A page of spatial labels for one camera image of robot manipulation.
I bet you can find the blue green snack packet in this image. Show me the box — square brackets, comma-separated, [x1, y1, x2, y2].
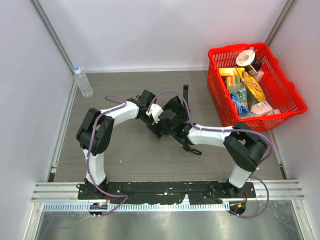
[230, 89, 249, 115]

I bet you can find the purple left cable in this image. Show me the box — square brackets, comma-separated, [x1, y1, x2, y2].
[86, 94, 130, 217]

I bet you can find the black folding umbrella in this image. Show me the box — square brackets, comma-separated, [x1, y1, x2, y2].
[159, 96, 202, 156]

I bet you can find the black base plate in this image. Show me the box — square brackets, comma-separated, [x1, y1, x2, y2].
[76, 181, 256, 205]

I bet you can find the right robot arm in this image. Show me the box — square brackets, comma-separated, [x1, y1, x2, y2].
[146, 109, 268, 197]

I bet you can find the red plastic basket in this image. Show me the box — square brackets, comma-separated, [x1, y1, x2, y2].
[207, 42, 308, 132]

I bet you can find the pink white box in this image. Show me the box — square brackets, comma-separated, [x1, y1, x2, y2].
[250, 101, 273, 117]

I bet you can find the clear plastic bottle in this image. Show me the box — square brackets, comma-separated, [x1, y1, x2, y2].
[73, 67, 93, 98]

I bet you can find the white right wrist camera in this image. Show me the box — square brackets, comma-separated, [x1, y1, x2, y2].
[146, 103, 164, 124]

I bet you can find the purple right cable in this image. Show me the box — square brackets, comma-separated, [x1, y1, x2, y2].
[147, 90, 275, 220]

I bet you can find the yellow box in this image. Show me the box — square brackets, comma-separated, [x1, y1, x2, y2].
[218, 67, 244, 77]

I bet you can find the white slotted cable duct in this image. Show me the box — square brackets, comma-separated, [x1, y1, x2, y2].
[42, 201, 230, 213]

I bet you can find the yellow snack bag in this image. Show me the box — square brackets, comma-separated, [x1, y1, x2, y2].
[241, 71, 266, 102]

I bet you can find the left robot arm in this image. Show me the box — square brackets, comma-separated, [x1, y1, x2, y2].
[76, 90, 156, 200]

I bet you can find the purple cable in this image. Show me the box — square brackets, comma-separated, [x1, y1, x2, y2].
[86, 94, 130, 217]
[147, 90, 275, 220]

